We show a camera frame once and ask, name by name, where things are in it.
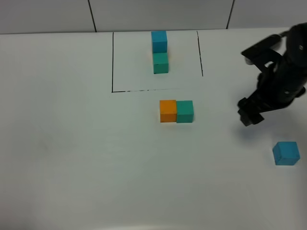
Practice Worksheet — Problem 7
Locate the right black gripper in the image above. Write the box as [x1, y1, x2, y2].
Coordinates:
[238, 57, 307, 127]

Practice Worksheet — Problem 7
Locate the orange cube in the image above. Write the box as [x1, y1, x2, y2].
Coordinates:
[159, 100, 177, 123]

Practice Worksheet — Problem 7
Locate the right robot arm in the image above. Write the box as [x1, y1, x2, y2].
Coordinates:
[237, 23, 307, 126]

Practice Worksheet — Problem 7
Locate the green template cube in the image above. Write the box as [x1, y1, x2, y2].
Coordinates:
[153, 52, 169, 74]

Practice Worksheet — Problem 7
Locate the blue template cube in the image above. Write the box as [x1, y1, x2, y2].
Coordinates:
[151, 31, 167, 53]

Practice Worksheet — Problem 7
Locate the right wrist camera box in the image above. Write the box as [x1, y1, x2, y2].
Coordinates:
[241, 34, 283, 73]

